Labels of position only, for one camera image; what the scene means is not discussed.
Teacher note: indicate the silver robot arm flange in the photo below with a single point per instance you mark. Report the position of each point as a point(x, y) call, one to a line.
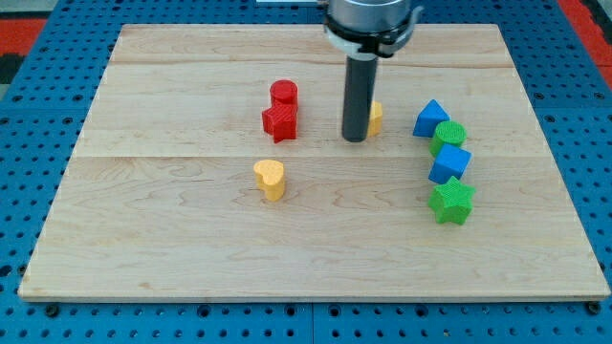
point(368, 29)

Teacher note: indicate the blue triangle block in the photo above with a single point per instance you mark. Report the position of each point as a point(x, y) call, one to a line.
point(428, 119)

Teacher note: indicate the yellow heart block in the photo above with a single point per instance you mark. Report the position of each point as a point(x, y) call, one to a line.
point(270, 178)

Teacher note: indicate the red star block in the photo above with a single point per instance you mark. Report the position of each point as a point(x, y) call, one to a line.
point(280, 121)

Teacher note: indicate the red cylinder block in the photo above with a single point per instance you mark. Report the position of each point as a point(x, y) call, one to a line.
point(283, 91)

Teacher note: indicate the yellow block behind rod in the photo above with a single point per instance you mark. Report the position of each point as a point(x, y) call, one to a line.
point(375, 119)

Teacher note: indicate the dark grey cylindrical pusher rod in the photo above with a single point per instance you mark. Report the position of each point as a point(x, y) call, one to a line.
point(359, 88)

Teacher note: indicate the blue cube block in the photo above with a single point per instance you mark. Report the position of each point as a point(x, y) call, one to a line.
point(451, 161)

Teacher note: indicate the green star block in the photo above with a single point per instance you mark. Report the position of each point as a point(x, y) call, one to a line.
point(451, 202)

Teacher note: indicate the green cylinder block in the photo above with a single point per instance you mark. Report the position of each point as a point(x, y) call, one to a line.
point(447, 132)

